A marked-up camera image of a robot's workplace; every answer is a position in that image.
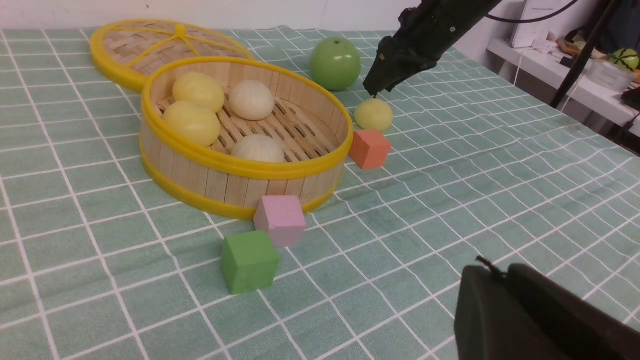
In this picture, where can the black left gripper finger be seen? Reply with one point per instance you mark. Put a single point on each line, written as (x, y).
(520, 314)

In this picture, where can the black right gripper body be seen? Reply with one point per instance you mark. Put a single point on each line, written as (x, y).
(402, 56)

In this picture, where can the yellow bun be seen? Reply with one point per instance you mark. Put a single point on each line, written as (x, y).
(374, 114)
(201, 89)
(193, 121)

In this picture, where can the white bun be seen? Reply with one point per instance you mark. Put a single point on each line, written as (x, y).
(251, 100)
(259, 148)

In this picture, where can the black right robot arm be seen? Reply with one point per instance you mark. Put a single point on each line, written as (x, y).
(451, 18)

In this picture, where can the bamboo steamer tray yellow rim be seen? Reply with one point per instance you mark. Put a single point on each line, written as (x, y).
(312, 125)

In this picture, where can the woven bamboo steamer lid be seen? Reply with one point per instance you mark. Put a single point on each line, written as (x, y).
(129, 51)

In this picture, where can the green apple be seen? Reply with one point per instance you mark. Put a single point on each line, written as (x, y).
(335, 64)

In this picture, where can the white box on shelf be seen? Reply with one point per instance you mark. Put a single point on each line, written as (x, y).
(525, 34)

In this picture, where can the orange cube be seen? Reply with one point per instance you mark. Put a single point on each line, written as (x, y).
(369, 149)

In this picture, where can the small watermelon toy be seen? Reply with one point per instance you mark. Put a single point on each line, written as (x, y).
(625, 58)

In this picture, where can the pink cube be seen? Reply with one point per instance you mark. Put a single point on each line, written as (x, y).
(282, 218)

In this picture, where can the green cube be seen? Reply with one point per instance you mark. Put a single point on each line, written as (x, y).
(249, 262)

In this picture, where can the green checkered tablecloth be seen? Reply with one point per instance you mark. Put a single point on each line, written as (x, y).
(98, 263)

